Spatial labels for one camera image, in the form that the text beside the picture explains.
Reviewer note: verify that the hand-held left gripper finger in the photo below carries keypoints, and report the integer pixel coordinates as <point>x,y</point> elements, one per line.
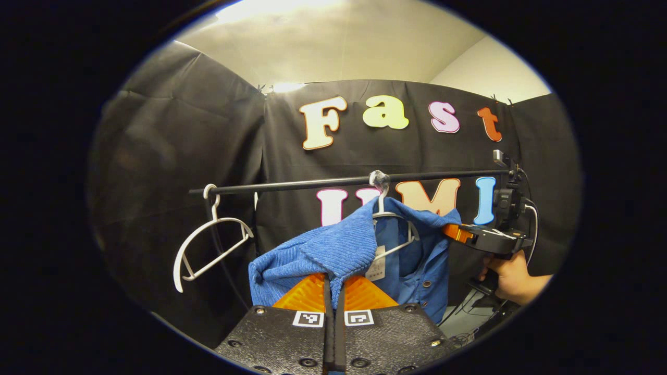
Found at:
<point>340,333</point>
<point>328,312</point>

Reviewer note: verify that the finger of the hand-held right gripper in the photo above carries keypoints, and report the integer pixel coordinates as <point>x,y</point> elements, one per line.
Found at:
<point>495,240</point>

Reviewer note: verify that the white plastic hanger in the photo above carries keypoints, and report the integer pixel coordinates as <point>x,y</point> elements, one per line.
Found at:
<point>215,208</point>
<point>382,204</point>

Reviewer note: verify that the black clothes rack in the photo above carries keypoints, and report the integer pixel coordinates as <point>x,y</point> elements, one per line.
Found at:
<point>312,184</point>

